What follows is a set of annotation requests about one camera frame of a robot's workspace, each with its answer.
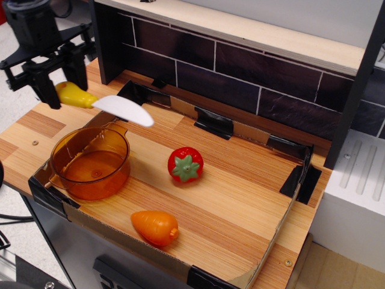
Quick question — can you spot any yellow handled toy knife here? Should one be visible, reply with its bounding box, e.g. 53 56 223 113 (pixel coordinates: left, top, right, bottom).
55 81 155 127

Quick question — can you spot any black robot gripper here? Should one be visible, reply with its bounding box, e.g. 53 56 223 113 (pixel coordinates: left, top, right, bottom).
1 2 92 110

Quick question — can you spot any orange toy carrot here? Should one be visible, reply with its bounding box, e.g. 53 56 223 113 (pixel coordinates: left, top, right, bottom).
131 211 179 246

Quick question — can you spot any black chair caster base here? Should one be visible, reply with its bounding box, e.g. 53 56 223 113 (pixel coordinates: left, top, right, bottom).
84 42 97 61

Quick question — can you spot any wooden shelf with black frame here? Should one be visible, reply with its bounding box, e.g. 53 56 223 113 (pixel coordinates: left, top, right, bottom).
89 1 384 167

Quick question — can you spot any red toy strawberry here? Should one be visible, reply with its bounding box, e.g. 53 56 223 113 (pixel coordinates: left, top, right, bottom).
167 147 204 183

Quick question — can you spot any black cable on floor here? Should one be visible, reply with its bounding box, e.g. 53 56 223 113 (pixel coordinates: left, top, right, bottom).
0 213 34 225

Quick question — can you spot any white toy sink unit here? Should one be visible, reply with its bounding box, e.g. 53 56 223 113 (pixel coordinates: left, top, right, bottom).
310 130 384 272

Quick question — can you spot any black oven handle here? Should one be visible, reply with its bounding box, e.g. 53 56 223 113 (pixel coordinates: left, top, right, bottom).
93 258 156 288

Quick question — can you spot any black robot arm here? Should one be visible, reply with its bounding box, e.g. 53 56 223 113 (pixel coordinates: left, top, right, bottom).
1 1 96 110

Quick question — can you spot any metal frame with screw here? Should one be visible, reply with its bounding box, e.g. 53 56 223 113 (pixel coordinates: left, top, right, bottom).
1 249 68 289

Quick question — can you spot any orange transparent plastic pot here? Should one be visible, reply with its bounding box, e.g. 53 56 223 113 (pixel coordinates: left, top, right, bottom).
49 122 131 201

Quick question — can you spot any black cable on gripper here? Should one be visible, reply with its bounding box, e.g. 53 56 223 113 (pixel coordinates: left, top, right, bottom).
51 0 75 19

